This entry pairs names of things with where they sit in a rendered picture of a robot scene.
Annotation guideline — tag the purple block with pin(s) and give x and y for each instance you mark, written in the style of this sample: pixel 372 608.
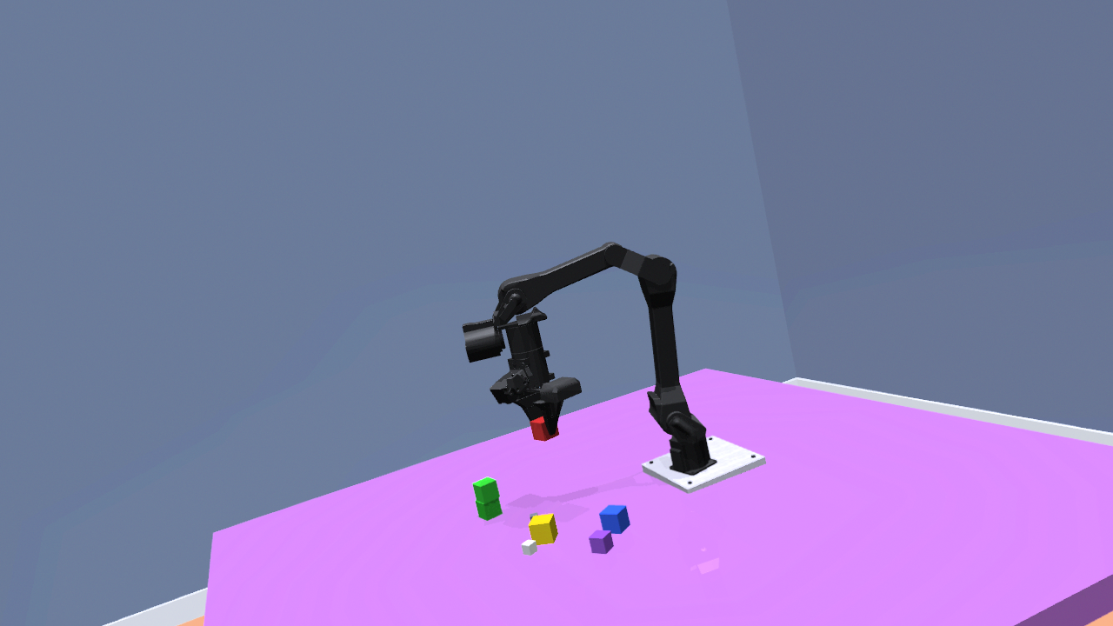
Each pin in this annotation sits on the purple block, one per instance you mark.
pixel 601 542

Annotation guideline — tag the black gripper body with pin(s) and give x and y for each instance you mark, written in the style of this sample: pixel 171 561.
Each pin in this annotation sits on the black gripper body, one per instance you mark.
pixel 551 392

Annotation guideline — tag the yellow block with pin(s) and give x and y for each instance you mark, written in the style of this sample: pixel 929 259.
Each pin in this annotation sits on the yellow block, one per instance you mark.
pixel 543 529

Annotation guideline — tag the red block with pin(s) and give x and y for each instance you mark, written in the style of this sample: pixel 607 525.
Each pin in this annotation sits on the red block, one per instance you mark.
pixel 540 431

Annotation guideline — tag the green block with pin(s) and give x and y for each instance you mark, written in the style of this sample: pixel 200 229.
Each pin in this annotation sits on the green block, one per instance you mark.
pixel 489 510
pixel 486 490

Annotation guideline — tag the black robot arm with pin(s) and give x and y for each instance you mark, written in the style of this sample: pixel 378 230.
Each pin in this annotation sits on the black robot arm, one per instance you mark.
pixel 689 449

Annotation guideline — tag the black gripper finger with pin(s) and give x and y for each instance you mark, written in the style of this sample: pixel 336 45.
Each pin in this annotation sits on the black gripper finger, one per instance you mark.
pixel 551 412
pixel 530 409

